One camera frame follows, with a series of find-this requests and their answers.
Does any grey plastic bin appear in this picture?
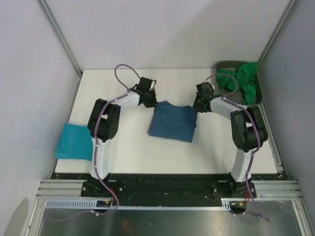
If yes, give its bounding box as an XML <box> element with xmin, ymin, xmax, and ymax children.
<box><xmin>215</xmin><ymin>60</ymin><xmax>263</xmax><ymax>105</ymax></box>

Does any left aluminium frame post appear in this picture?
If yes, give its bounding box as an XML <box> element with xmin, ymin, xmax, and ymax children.
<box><xmin>36</xmin><ymin>0</ymin><xmax>82</xmax><ymax>76</ymax></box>

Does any dark blue t shirt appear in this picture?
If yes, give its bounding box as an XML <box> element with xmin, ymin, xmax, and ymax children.
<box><xmin>148</xmin><ymin>101</ymin><xmax>197</xmax><ymax>143</ymax></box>

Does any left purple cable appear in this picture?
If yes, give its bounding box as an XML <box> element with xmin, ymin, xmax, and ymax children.
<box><xmin>46</xmin><ymin>64</ymin><xmax>140</xmax><ymax>221</ymax></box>

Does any aluminium frame post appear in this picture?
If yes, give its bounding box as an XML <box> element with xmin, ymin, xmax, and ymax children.
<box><xmin>36</xmin><ymin>0</ymin><xmax>82</xmax><ymax>76</ymax></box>
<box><xmin>257</xmin><ymin>0</ymin><xmax>300</xmax><ymax>69</ymax></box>

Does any green crumpled t shirt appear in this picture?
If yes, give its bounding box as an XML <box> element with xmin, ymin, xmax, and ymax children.
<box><xmin>216</xmin><ymin>60</ymin><xmax>257</xmax><ymax>105</ymax></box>

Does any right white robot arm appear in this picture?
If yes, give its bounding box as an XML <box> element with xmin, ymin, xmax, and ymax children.
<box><xmin>192</xmin><ymin>82</ymin><xmax>268</xmax><ymax>197</ymax></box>

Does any teal t shirt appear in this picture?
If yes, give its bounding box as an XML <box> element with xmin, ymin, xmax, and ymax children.
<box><xmin>55</xmin><ymin>123</ymin><xmax>93</xmax><ymax>161</ymax></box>

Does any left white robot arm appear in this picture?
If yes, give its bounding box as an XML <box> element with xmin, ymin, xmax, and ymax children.
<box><xmin>88</xmin><ymin>77</ymin><xmax>158</xmax><ymax>197</ymax></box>

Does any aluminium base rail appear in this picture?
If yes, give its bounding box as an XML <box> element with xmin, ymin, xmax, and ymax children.
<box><xmin>253</xmin><ymin>102</ymin><xmax>304</xmax><ymax>201</ymax></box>

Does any right aluminium frame post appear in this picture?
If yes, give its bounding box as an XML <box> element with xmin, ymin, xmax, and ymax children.
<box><xmin>257</xmin><ymin>0</ymin><xmax>300</xmax><ymax>69</ymax></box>

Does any white slotted cable duct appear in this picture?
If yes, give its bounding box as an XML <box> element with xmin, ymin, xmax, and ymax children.
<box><xmin>44</xmin><ymin>198</ymin><xmax>249</xmax><ymax>211</ymax></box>

